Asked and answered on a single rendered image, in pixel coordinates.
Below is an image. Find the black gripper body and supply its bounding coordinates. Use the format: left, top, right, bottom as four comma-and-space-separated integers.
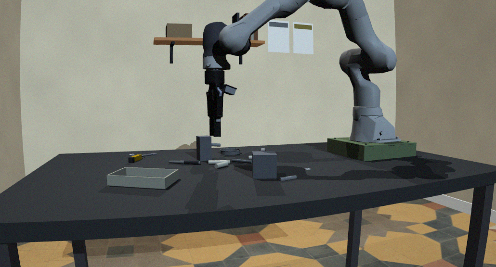
205, 70, 224, 98

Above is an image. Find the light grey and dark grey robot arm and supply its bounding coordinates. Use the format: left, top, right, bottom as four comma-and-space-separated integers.
203, 0, 401, 143

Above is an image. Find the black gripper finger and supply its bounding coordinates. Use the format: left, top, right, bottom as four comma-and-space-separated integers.
210, 87, 224, 137
206, 89, 214, 136

